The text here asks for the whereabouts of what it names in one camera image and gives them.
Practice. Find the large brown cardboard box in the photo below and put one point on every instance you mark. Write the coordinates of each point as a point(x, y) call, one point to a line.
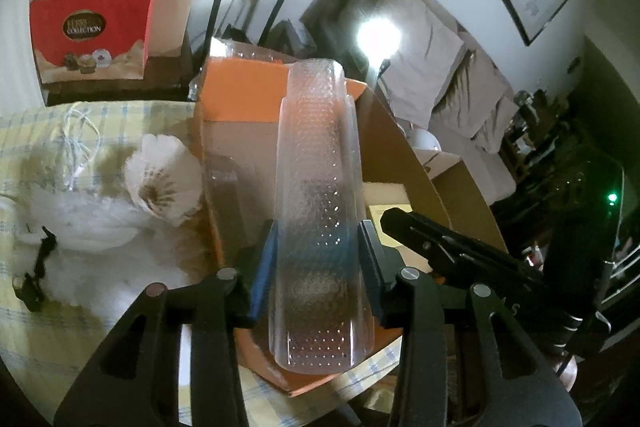
point(172, 7)

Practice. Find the frosted dotted plastic cover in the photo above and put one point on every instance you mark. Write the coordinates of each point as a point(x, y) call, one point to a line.
point(320, 217)

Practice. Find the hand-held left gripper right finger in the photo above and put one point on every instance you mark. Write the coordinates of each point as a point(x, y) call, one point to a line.
point(371, 262)

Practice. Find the white rounded appliance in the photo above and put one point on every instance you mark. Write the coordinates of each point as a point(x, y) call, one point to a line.
point(425, 141)

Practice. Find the bright portable lamp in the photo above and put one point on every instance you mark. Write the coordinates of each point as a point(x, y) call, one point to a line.
point(377, 39)

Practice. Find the orange cardboard box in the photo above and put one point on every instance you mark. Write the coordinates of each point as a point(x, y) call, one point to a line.
point(240, 92)

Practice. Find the large beige sofa cushion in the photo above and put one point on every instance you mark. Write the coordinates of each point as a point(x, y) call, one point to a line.
point(425, 67)

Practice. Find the open brown cardboard box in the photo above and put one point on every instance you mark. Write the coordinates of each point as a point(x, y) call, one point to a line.
point(465, 187)

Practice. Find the dark sofa frame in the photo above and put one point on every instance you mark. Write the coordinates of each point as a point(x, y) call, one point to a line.
point(330, 7)

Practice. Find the black speaker stand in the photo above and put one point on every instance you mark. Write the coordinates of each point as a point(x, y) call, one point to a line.
point(277, 7)
point(219, 7)

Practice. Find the white fluffy duster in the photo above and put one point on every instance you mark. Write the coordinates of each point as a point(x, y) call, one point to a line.
point(165, 177)

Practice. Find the black brush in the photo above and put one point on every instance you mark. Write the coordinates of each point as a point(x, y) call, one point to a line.
point(35, 272)

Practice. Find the red chocolate gift bag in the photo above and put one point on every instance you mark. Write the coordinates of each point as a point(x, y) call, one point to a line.
point(95, 32)

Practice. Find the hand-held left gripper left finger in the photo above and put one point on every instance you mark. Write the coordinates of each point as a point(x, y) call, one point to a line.
point(262, 262)

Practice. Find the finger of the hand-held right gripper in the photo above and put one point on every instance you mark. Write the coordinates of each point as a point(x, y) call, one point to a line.
point(450, 244)

